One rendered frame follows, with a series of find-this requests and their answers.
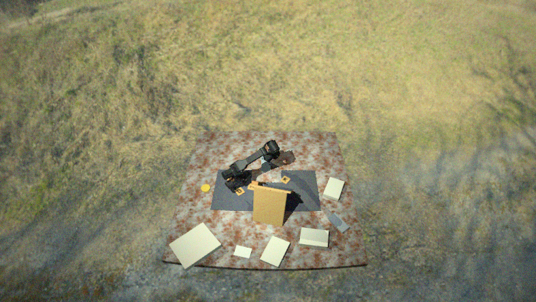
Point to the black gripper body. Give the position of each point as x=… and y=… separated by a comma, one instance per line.
x=231, y=184

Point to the grey flat rectangular tile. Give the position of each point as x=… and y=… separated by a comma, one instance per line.
x=338, y=222

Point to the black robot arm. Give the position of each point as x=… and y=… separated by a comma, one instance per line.
x=238, y=166

